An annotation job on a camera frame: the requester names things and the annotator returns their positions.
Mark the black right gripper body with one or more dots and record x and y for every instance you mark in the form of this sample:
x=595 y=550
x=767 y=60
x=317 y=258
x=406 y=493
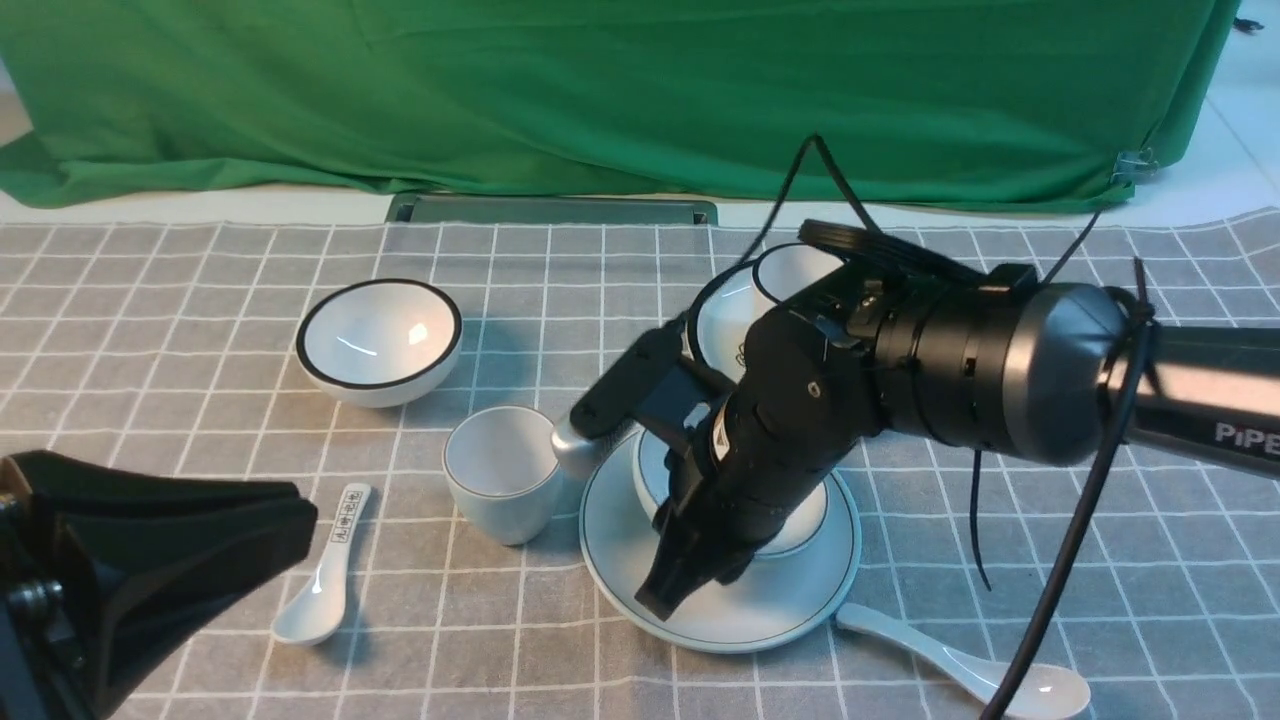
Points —
x=805 y=399

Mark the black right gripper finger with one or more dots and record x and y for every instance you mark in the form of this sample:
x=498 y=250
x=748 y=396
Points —
x=725 y=563
x=682 y=564

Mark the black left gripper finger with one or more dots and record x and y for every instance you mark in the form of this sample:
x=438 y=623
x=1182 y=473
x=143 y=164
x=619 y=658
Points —
x=145 y=562

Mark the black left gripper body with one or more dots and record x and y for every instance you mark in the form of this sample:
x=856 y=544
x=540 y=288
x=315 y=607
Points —
x=46 y=668

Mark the pale blue shallow bowl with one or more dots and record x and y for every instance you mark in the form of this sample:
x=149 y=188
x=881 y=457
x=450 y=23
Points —
x=651 y=484

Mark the pale blue cup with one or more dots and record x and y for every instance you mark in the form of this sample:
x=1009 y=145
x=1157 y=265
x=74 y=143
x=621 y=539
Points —
x=503 y=473

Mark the plain white ceramic spoon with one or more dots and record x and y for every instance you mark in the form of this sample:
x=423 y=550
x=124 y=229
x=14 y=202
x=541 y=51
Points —
x=1048 y=691

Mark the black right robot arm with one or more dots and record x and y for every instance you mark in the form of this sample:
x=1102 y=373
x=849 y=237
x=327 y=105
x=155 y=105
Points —
x=1041 y=372

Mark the pale blue large plate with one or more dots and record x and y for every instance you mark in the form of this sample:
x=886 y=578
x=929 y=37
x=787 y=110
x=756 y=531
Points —
x=774 y=602

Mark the black-rimmed cartoon plate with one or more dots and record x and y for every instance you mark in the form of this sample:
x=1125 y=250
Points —
x=724 y=312

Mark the white spoon with characters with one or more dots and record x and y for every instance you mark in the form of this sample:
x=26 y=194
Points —
x=317 y=611

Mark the black-rimmed white cup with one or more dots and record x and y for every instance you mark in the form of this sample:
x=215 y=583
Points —
x=786 y=269

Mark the black-rimmed white bowl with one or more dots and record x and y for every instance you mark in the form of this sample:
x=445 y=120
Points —
x=380 y=343

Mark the green backdrop cloth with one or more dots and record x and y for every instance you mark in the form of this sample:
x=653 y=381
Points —
x=973 y=105

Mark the metal backdrop clip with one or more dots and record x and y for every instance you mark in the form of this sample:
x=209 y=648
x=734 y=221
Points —
x=1135 y=167

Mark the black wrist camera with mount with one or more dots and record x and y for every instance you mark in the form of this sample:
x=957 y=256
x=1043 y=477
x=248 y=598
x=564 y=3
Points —
x=652 y=385

